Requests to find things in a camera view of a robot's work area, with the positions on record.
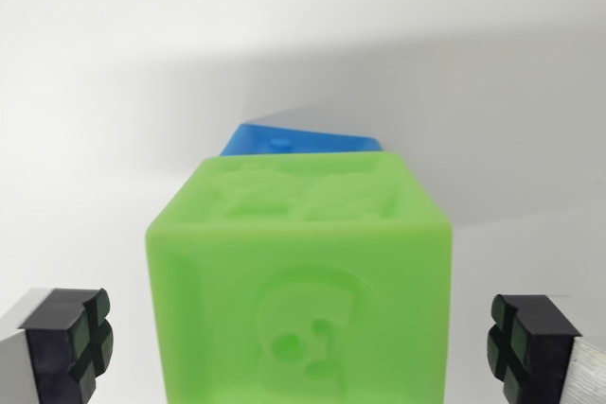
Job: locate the green embossed toy cube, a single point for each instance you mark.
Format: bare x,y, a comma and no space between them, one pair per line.
298,281

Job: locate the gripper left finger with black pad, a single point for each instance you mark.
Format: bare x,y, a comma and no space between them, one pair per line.
52,342

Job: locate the blue toy cube, number 2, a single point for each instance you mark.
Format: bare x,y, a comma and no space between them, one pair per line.
308,141

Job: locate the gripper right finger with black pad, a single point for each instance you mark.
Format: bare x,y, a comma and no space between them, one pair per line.
540,347

